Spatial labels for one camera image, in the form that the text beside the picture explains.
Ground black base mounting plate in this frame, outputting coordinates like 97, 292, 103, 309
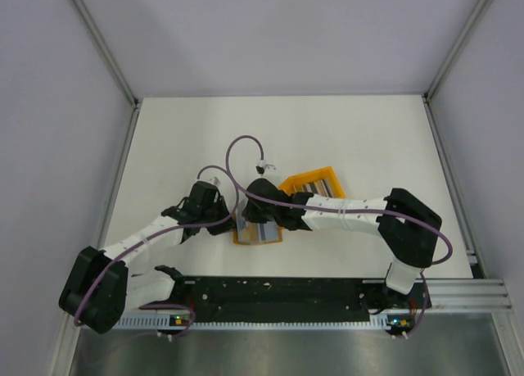
167, 275, 431, 322

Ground aluminium frame post left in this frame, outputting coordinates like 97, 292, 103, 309
69, 0, 140, 107

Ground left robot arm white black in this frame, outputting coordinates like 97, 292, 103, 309
58, 180, 235, 333

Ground credit cards in bin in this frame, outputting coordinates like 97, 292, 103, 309
295, 179, 336, 197

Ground aluminium frame post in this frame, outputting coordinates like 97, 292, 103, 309
69, 0, 140, 107
423, 0, 494, 103

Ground aluminium frame rail front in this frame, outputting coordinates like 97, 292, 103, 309
65, 279, 515, 311

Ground credit card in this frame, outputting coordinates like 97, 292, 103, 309
236, 213, 250, 243

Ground grey slotted cable duct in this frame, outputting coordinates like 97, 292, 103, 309
113, 312, 408, 332

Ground metal sheet front panel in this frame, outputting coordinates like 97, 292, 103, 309
70, 316, 509, 375

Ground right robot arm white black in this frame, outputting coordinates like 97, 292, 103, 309
242, 179, 442, 307

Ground yellow plastic bin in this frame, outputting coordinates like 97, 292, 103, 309
278, 166, 346, 198

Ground yellow leather card holder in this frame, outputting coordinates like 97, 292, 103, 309
233, 222, 283, 246

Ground aluminium frame post right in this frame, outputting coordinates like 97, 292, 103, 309
423, 0, 494, 103

